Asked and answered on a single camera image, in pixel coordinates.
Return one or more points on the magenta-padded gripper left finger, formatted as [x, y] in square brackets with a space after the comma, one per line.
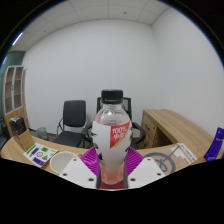
[78, 172]

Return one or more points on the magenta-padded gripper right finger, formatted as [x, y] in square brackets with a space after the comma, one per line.
[146, 171]

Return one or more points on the clear bottle with pink drink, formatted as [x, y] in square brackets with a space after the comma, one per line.
[111, 140]

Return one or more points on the white sticker sheet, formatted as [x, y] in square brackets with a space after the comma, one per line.
[40, 154]

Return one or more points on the black mesh office chair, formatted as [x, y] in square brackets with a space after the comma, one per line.
[136, 130]

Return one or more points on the wooden side desk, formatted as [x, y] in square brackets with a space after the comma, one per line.
[170, 125]

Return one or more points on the kraft cardboard box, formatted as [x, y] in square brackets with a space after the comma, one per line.
[26, 140]

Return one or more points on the purple packet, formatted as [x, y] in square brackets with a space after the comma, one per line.
[215, 146]

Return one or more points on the flat dark brown box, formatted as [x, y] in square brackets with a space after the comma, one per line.
[17, 125]

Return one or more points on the black leather armchair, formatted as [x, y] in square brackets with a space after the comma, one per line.
[3, 135]

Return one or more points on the wooden shelf cabinet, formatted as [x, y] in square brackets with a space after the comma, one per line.
[15, 113]

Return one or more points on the ceiling light panel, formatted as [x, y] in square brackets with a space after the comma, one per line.
[17, 39]

